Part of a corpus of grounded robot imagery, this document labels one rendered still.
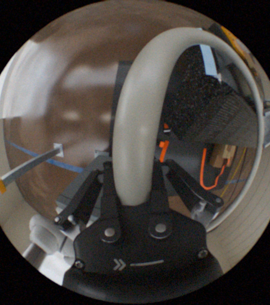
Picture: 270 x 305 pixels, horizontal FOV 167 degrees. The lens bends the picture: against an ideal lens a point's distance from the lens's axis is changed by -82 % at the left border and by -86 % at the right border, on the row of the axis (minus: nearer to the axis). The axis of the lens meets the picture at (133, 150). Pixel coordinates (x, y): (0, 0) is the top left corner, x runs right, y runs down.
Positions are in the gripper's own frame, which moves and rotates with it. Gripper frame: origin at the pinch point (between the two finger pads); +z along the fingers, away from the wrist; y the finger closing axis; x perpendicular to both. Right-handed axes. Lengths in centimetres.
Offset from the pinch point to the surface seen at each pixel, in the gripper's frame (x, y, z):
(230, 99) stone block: 15.0, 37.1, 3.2
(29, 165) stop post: -9, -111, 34
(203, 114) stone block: 8.6, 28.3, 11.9
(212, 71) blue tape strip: 23.1, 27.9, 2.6
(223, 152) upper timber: -34, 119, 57
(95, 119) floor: 19, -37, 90
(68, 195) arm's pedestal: -25, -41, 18
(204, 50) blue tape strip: 33.6, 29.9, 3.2
